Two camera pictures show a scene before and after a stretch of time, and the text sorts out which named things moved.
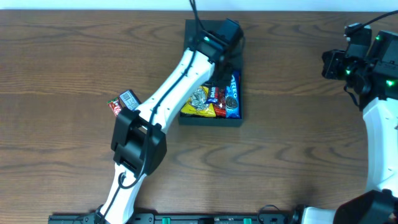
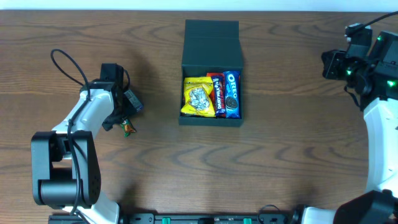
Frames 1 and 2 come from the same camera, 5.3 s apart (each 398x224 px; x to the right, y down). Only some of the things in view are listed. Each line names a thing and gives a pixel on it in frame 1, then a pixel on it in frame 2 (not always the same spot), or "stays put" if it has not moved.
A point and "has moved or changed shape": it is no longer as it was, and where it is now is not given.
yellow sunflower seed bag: [197, 103] stays put
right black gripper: [329, 64] stays put
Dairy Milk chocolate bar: [213, 94] → [219, 89]
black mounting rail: [175, 218] stays put
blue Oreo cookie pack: [233, 96] stays put
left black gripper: [229, 66] → [111, 121]
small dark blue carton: [129, 99] stays put
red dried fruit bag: [220, 106] has moved or changed shape
